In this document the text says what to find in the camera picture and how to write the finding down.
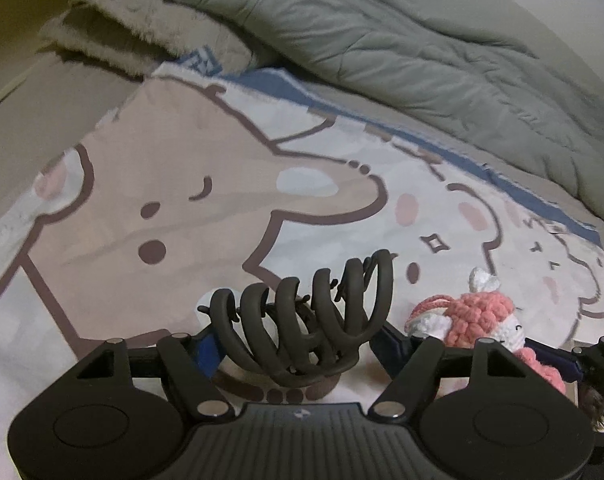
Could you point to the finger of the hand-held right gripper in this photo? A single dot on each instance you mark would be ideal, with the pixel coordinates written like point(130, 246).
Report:
point(599, 355)

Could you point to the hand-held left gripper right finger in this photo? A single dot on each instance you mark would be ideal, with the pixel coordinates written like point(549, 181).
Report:
point(389, 350)

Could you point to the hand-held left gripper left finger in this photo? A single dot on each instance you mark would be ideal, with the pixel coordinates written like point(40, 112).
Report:
point(207, 357)

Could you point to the dark hair claw clip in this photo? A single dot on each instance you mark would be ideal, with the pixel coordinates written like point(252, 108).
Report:
point(307, 320)

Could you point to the pink crochet toy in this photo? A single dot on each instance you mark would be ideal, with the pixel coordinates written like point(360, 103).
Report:
point(482, 310)

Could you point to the cartoon printed blanket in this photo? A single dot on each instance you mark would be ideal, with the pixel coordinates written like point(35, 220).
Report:
point(181, 160)

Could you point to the grey duvet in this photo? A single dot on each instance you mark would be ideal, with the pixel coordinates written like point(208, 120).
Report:
point(382, 35)

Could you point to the fluffy beige blanket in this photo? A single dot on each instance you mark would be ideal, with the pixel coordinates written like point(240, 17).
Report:
point(131, 25)

